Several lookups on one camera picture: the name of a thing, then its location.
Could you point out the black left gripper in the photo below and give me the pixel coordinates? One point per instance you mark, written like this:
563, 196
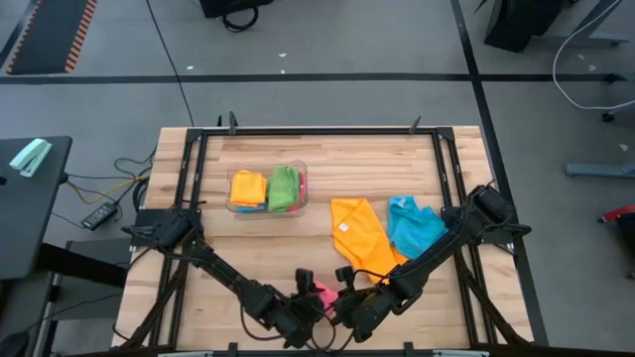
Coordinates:
292, 312

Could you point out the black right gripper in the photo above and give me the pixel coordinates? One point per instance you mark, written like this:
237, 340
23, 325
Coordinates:
369, 310

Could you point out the pink microfiber towel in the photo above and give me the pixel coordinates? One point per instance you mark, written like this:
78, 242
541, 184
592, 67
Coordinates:
326, 297
303, 191

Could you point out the green microfiber towel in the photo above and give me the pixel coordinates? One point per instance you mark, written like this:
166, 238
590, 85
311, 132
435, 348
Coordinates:
284, 188

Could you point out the orange microfiber towel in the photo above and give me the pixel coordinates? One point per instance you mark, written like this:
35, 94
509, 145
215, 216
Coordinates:
362, 238
248, 187

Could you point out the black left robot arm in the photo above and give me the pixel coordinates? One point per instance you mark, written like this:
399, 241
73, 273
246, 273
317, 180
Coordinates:
213, 268

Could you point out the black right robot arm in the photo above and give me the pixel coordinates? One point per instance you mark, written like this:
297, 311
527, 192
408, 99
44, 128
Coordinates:
446, 243

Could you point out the clear plastic bin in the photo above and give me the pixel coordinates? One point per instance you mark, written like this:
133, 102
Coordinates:
233, 166

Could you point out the black power adapter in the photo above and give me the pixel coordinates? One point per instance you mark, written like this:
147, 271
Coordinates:
99, 215

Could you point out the black metal crossbar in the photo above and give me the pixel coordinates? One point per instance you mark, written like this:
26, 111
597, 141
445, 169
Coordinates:
84, 265

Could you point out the grey desk leg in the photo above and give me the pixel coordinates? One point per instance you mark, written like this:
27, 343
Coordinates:
595, 38
600, 170

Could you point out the red cart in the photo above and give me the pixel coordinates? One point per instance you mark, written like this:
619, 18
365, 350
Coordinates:
620, 212

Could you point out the black side table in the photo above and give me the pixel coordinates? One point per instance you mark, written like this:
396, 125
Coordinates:
30, 218

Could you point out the black equipment box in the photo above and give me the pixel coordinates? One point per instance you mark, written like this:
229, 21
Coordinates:
233, 6

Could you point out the mint green stapler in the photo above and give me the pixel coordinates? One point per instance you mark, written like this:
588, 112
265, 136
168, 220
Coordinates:
30, 156

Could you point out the black caster wheel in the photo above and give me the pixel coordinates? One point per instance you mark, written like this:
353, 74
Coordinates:
608, 117

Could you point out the black cabinet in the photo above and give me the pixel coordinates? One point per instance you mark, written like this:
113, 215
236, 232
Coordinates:
521, 22

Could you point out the black orange-striped floor mat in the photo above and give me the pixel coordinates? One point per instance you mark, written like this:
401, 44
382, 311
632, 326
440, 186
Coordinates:
49, 35

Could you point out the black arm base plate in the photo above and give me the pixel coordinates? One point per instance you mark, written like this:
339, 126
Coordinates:
501, 237
144, 214

